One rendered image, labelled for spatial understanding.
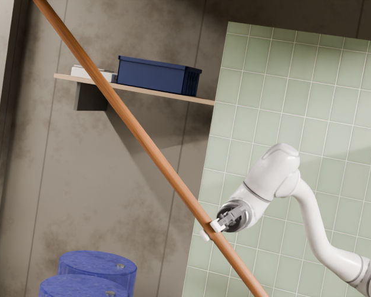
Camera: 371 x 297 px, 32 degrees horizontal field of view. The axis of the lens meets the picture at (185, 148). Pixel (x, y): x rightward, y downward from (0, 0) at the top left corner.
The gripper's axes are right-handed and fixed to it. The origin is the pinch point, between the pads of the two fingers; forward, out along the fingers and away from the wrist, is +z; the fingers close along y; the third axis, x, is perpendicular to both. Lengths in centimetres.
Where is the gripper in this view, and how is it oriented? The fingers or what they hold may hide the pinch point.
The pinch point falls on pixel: (212, 229)
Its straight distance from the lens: 168.0
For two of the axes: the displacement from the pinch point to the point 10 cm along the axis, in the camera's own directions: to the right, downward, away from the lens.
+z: -3.2, 0.5, -9.5
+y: -7.3, 6.2, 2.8
